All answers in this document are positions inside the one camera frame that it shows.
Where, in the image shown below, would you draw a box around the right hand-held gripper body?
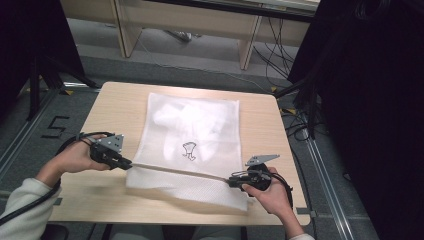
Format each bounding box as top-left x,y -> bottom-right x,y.
244,154 -> 281,192

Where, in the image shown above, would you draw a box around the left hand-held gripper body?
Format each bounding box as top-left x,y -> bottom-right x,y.
88,134 -> 125,167

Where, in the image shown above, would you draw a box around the white mesh laundry bag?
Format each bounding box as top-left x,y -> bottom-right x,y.
125,92 -> 251,212

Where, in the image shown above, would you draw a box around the person's right hand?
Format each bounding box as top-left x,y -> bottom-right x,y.
241,166 -> 297,219

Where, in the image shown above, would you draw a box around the person's left hand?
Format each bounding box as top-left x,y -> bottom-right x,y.
39,133 -> 112,184

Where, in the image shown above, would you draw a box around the white garment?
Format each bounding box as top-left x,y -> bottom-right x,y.
153,100 -> 232,165

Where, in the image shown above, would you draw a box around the black tripod stand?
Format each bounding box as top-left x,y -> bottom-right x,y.
273,74 -> 319,141
25,54 -> 102,122

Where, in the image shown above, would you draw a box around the black chair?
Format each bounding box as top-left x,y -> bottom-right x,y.
41,223 -> 70,240

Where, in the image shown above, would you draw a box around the black curtain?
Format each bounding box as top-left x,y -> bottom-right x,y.
0,0 -> 86,116
287,0 -> 424,240

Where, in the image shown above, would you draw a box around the light wooden desk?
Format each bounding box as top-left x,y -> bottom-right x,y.
60,0 -> 322,71

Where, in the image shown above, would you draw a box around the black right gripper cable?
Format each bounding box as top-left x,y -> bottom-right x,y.
270,171 -> 296,212

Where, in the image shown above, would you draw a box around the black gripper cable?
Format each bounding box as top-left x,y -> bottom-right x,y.
270,171 -> 296,212
0,131 -> 116,228

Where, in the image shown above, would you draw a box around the black floor cables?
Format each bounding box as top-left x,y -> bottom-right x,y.
279,105 -> 329,143

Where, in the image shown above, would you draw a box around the metal floor rail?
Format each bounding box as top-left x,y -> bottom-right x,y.
299,109 -> 356,240
0,89 -> 58,176

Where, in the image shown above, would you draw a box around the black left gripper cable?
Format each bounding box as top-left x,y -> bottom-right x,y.
0,131 -> 116,228

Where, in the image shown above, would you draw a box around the thin white floor cable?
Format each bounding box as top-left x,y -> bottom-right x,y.
135,34 -> 275,95

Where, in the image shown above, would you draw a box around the black hanging cables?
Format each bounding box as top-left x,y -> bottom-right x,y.
252,16 -> 298,90

